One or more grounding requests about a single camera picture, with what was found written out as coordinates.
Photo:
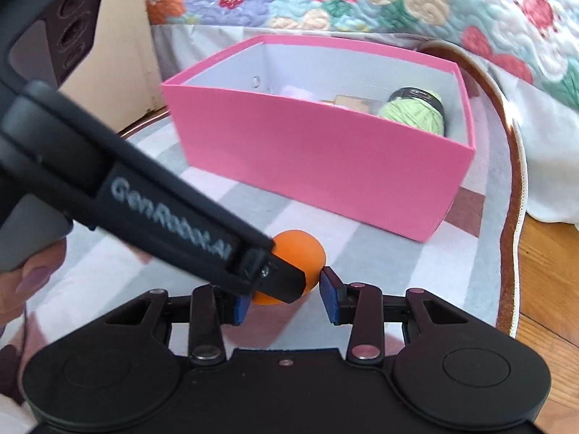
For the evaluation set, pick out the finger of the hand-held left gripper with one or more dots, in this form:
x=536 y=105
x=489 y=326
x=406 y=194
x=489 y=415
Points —
x=278 y=278

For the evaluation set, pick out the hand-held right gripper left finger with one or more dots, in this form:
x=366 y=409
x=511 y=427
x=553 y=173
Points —
x=239 y=309

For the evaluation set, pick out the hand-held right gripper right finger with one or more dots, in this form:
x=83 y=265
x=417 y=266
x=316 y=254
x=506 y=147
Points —
x=329 y=298

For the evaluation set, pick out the orange makeup sponge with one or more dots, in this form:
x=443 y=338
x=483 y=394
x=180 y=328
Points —
x=301 y=253

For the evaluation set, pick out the pink cardboard box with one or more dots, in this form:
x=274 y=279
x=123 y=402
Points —
x=316 y=162

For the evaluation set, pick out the purple plush toy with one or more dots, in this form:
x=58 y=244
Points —
x=298 y=94

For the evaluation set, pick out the gold cap foundation bottle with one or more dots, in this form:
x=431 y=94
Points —
x=350 y=104

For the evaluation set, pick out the green yarn ball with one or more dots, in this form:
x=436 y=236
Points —
x=414 y=110

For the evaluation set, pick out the person's left hand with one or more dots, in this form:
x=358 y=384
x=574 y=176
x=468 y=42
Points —
x=34 y=278

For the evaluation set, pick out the beige cabinet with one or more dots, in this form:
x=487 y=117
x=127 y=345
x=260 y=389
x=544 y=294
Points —
x=126 y=54

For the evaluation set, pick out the striped checkered rug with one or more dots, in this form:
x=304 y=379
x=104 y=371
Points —
x=484 y=235

